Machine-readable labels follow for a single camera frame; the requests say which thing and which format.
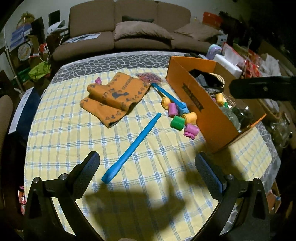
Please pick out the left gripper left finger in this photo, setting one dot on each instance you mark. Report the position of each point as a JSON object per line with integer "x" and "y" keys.
{"x": 41, "y": 219}

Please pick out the small pink roller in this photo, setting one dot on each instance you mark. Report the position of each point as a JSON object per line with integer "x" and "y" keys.
{"x": 98, "y": 81}

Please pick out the magenta hair roller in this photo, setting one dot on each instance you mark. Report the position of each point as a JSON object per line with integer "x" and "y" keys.
{"x": 191, "y": 131}

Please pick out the brown sofa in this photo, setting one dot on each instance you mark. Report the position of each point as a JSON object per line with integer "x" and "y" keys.
{"x": 100, "y": 18}

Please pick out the orange cardboard box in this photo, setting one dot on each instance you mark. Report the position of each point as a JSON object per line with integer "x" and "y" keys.
{"x": 216, "y": 128}

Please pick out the orange hair roller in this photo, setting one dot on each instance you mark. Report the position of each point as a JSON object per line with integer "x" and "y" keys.
{"x": 190, "y": 118}

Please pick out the yellow checkered tablecloth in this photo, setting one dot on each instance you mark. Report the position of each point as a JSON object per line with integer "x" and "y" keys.
{"x": 158, "y": 193}

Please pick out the black round object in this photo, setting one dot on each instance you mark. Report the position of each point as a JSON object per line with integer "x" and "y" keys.
{"x": 244, "y": 116}

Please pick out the green hair roller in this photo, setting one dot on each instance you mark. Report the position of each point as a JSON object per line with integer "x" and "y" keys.
{"x": 177, "y": 123}

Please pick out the brown sofa pillow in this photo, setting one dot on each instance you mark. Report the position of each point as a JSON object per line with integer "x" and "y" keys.
{"x": 140, "y": 29}

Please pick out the white tissue box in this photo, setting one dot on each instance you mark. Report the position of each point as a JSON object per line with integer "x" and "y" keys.
{"x": 233, "y": 69}

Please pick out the blue plastic stick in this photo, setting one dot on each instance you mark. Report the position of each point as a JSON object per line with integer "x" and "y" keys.
{"x": 116, "y": 167}
{"x": 177, "y": 102}

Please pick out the orange patterned cloth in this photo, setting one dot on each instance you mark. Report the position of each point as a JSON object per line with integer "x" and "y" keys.
{"x": 111, "y": 102}

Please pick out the spiral wooden trivet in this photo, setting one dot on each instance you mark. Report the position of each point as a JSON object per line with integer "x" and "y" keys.
{"x": 220, "y": 78}

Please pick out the black grey headband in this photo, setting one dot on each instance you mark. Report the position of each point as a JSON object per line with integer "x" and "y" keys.
{"x": 209, "y": 82}

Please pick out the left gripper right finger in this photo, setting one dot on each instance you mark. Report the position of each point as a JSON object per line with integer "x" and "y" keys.
{"x": 242, "y": 211}

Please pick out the purple bead bag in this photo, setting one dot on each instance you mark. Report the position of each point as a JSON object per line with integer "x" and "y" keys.
{"x": 149, "y": 77}

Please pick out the green compass disc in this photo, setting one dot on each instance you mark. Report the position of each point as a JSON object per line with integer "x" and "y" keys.
{"x": 232, "y": 117}

